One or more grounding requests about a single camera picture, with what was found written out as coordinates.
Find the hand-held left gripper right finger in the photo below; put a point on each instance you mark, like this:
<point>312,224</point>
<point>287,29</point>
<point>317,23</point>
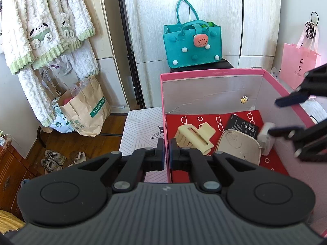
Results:
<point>173,155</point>

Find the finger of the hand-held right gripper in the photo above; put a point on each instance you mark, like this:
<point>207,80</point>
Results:
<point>291,98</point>
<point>281,131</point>

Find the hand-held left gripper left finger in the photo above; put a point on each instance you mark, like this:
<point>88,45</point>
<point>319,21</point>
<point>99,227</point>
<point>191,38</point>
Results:
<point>161,155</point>

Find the white charger plug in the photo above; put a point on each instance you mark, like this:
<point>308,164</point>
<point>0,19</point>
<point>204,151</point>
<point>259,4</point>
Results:
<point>265,137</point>

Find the cream hair claw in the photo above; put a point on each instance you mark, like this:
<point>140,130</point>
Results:
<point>189,136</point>

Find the black battery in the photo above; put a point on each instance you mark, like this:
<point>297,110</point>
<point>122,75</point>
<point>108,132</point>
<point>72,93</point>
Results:
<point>242,126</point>

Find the beige rounded device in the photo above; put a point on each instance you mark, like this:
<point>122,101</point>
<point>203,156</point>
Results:
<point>237,145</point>

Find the pink cardboard box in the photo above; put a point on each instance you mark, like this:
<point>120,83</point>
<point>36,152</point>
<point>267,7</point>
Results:
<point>204,94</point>

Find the clear plastic bag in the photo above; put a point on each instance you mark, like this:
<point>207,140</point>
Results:
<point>275,72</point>

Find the pink paper bag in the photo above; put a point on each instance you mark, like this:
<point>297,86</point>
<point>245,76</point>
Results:
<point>299,63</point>

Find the red patterned box liner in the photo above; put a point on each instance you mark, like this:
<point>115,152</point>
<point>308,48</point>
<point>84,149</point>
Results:
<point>189,118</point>

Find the brown paper bag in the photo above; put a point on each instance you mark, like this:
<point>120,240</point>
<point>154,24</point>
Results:
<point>86,109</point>

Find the white and blue plastic bag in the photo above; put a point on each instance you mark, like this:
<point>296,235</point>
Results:
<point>61,121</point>

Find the teal felt handbag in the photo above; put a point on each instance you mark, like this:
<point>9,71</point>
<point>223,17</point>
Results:
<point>191,51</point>

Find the white wardrobe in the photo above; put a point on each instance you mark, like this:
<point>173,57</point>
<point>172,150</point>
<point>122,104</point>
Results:
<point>204,10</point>

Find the white printed plastic bag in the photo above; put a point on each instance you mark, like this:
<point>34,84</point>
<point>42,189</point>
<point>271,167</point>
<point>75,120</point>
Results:
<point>60,67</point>

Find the wooden cabinet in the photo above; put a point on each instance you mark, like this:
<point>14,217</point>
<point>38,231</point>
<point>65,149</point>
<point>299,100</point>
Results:
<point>12,173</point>

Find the white fluffy pajamas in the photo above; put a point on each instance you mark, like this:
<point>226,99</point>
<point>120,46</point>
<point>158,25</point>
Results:
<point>46,30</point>

